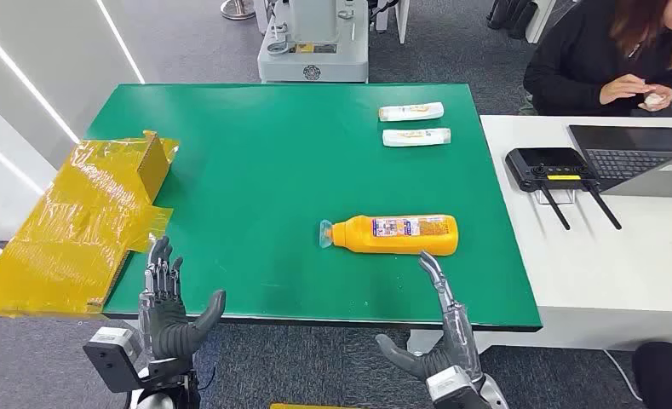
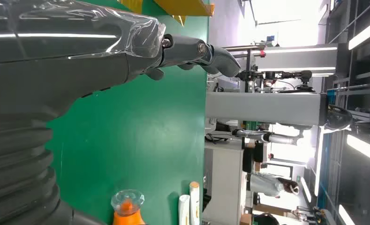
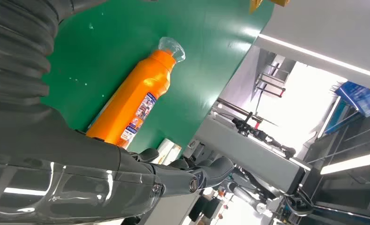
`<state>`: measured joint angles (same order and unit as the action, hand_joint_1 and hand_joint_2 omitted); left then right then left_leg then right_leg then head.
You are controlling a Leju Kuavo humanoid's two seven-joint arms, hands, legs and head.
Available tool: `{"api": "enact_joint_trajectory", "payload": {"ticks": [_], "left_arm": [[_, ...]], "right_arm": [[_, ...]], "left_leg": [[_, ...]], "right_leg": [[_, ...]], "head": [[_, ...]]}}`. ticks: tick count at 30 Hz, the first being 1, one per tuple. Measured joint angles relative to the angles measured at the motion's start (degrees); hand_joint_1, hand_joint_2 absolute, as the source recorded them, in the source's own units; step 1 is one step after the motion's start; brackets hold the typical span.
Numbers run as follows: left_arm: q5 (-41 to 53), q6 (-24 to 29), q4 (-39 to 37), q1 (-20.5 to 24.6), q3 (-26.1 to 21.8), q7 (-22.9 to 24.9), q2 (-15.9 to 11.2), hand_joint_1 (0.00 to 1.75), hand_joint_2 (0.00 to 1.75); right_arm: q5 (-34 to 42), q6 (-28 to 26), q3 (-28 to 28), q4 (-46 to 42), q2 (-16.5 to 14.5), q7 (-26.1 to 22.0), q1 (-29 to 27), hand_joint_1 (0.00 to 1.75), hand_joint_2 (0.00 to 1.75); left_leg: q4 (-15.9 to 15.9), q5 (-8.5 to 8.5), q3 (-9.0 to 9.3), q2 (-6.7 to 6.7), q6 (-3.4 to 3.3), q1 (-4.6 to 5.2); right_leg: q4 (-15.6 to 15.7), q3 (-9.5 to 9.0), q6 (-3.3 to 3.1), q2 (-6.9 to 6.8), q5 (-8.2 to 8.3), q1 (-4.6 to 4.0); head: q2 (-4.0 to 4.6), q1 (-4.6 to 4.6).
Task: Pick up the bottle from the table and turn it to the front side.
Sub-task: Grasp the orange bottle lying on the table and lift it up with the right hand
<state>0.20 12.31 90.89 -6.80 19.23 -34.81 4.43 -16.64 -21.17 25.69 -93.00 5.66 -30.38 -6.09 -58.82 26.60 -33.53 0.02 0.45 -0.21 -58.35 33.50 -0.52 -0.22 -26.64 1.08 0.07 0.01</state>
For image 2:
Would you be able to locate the yellow taped cardboard box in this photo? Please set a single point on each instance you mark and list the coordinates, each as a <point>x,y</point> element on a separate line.
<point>184,7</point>

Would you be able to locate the white background cabinet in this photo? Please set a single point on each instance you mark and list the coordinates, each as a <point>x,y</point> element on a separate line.
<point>225,180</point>

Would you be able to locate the grey machine with column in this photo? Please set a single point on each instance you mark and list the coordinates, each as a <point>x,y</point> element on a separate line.
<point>265,108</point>

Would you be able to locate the white tube gold cap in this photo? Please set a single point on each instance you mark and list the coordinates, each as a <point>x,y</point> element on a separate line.
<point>183,211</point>
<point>194,202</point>

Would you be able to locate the background person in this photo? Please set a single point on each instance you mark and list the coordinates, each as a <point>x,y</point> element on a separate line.
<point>265,184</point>

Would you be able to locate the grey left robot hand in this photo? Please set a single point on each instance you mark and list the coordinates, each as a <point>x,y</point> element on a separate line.
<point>63,56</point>

